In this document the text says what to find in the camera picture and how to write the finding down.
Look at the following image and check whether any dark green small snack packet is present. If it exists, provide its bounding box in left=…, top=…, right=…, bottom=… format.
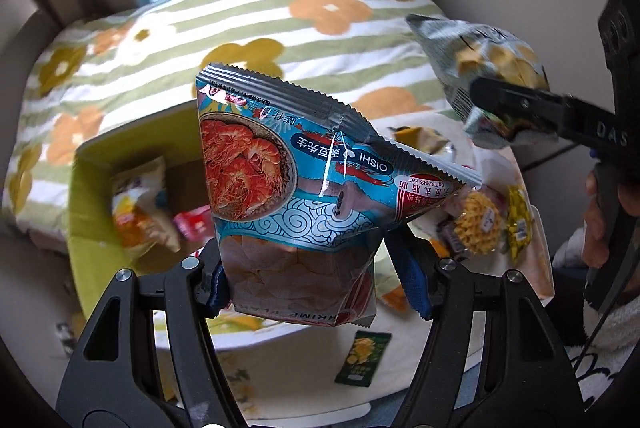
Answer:
left=334, top=330, right=392, bottom=388

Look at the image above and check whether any white garment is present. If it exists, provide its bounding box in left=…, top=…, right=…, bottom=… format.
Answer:
left=549, top=227, right=639, bottom=408

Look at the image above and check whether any yellow checkered snack packet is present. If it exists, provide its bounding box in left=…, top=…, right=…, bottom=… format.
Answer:
left=502, top=185, right=534, bottom=263

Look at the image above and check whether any white orange snack bag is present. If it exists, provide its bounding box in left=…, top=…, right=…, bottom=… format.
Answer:
left=374, top=247, right=410, bottom=314

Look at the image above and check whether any crumpled silver snack bag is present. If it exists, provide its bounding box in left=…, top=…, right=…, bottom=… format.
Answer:
left=390, top=125, right=456, bottom=160

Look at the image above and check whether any waffle snack packet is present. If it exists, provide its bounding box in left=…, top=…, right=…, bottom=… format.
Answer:
left=437, top=187, right=503, bottom=258

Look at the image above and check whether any green cardboard box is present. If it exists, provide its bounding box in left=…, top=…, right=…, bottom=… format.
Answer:
left=67, top=100, right=214, bottom=316

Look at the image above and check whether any red snack packet in box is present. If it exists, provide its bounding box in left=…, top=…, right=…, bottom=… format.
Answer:
left=174, top=205, right=215, bottom=244

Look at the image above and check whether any blue Oishi shrimp chips bag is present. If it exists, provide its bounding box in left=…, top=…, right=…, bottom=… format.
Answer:
left=195, top=64, right=480, bottom=327

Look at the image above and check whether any orange chips bag in box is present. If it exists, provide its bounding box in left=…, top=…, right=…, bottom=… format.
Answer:
left=111, top=157, right=181, bottom=260

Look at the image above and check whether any grey-green chips bag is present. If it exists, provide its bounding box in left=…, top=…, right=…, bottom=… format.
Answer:
left=406, top=14, right=558, bottom=149

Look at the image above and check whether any person's right hand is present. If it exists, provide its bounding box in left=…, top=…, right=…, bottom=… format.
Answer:
left=582, top=172, right=640, bottom=269

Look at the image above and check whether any black cable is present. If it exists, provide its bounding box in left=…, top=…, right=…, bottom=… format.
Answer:
left=522, top=142, right=591, bottom=173

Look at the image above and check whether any cream floral blanket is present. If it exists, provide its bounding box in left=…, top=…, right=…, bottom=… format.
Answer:
left=154, top=121, right=557, bottom=418

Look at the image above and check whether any striped floral duvet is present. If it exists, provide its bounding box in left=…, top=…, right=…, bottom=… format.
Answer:
left=1, top=0, right=447, bottom=241

